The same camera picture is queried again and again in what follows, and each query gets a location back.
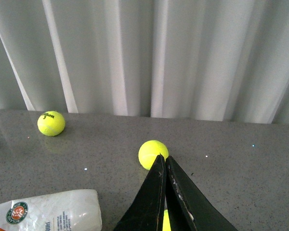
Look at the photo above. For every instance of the tennis ball under gripper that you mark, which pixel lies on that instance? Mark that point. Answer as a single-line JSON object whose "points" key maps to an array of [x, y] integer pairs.
{"points": [[166, 221]]}

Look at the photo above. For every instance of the white pleated curtain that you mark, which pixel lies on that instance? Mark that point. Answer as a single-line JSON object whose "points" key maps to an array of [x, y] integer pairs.
{"points": [[216, 60]]}

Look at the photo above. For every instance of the plain yellow tennis ball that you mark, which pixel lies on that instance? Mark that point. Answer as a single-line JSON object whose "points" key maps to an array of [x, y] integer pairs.
{"points": [[149, 151]]}

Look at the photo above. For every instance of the far Wilson tennis ball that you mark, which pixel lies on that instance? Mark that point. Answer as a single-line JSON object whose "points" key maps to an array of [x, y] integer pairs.
{"points": [[51, 123]]}

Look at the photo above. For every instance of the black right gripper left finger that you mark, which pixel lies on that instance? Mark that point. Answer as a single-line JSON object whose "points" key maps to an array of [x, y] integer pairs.
{"points": [[147, 210]]}

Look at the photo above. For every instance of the white blue tennis can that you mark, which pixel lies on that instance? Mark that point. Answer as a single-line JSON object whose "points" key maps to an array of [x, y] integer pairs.
{"points": [[75, 210]]}

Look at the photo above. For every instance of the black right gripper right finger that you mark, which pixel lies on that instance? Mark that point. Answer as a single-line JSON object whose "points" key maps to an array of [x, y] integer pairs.
{"points": [[188, 207]]}

